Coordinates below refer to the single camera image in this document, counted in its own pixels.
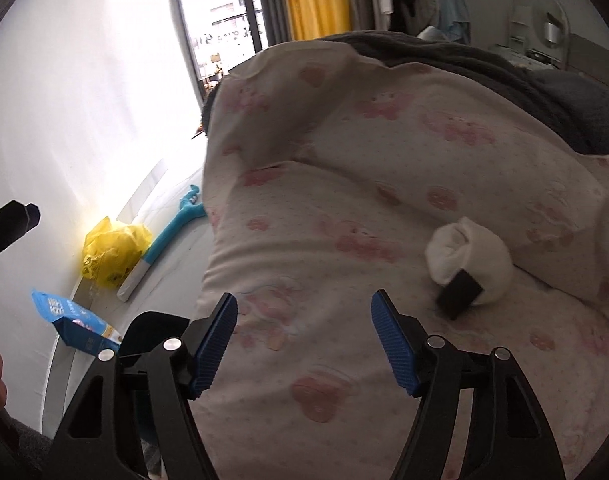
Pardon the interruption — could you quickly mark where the blue dinosaur grabber toy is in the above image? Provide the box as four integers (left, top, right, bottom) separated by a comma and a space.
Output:
117, 185, 208, 303

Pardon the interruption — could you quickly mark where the white round fan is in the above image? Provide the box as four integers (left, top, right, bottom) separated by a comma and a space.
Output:
532, 0, 571, 61

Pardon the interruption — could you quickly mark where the blue printed packet bag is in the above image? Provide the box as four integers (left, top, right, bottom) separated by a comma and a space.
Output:
32, 288, 122, 358

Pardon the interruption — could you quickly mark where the gray fuzzy slipper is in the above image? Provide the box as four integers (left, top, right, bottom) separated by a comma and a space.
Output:
4, 415, 52, 480

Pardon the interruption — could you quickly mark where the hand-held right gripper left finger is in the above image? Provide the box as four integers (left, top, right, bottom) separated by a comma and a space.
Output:
47, 291, 238, 480

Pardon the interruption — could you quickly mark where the yellow plastic bag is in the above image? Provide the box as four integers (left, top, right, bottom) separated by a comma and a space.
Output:
80, 216, 154, 290

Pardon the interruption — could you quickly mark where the white bundle black tab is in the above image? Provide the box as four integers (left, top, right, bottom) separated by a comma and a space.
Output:
425, 216, 516, 321

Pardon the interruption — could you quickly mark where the dark gray fleece blanket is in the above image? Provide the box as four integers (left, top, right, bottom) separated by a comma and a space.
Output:
329, 30, 609, 156

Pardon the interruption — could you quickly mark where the pink printed blanket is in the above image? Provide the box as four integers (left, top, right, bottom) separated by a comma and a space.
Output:
189, 39, 609, 480

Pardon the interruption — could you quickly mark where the balcony glass door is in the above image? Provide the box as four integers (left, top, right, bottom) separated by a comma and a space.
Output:
167, 0, 270, 106

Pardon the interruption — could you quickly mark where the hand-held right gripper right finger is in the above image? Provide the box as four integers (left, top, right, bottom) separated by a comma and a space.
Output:
371, 288, 568, 480

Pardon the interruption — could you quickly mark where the gray curtain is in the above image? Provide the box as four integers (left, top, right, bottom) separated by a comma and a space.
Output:
254, 0, 292, 51

